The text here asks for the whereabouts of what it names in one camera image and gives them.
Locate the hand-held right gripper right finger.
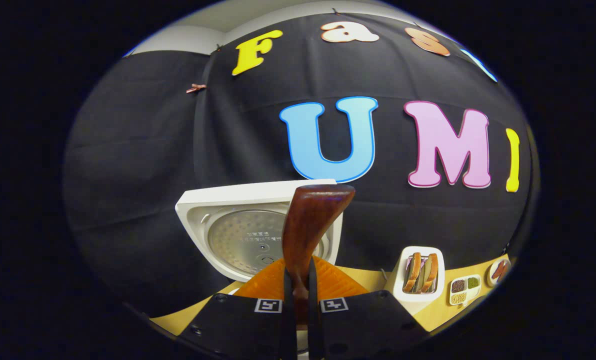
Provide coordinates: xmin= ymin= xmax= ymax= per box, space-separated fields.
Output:
xmin=307 ymin=256 xmax=429 ymax=360

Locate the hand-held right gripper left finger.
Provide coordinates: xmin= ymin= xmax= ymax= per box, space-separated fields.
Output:
xmin=178 ymin=257 xmax=296 ymax=360

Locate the brown wooden spoon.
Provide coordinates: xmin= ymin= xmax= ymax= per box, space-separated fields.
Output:
xmin=282 ymin=184 xmax=356 ymax=321

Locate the white rice cooker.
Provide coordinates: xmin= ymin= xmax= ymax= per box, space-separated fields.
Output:
xmin=175 ymin=179 xmax=344 ymax=296

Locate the white toaster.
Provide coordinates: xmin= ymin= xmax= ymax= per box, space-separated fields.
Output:
xmin=384 ymin=246 xmax=446 ymax=316

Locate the toast bread slice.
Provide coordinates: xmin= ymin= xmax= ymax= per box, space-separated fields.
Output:
xmin=403 ymin=252 xmax=422 ymax=294
xmin=419 ymin=253 xmax=439 ymax=294

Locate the white divided bean dish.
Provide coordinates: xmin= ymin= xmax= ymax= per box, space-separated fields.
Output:
xmin=448 ymin=274 xmax=482 ymax=307

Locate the white oval plate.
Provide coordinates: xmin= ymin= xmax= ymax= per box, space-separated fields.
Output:
xmin=487 ymin=258 xmax=512 ymax=287

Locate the black backdrop cloth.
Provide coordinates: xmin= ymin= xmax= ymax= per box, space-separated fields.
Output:
xmin=63 ymin=12 xmax=536 ymax=321

